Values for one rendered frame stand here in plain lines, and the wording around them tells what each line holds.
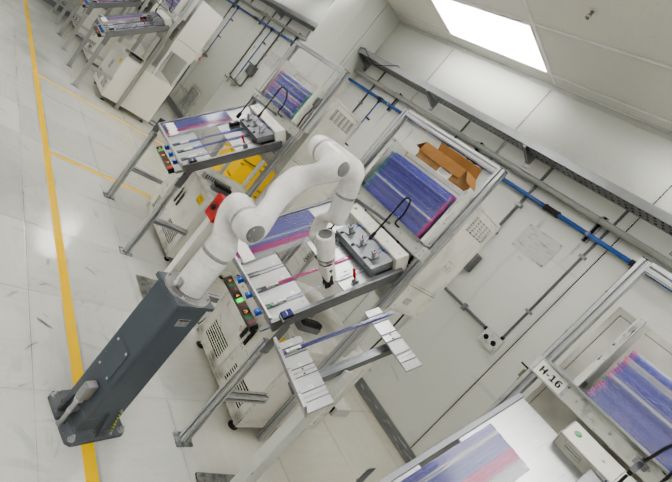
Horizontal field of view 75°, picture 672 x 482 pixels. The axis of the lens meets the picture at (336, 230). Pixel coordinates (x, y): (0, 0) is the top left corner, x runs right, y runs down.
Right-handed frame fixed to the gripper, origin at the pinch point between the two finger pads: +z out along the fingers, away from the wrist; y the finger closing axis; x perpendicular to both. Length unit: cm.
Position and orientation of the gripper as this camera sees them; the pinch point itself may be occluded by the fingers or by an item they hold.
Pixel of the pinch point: (326, 283)
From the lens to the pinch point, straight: 210.6
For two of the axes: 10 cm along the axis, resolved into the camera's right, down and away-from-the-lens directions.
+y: -5.0, -5.6, 6.6
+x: -8.7, 3.3, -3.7
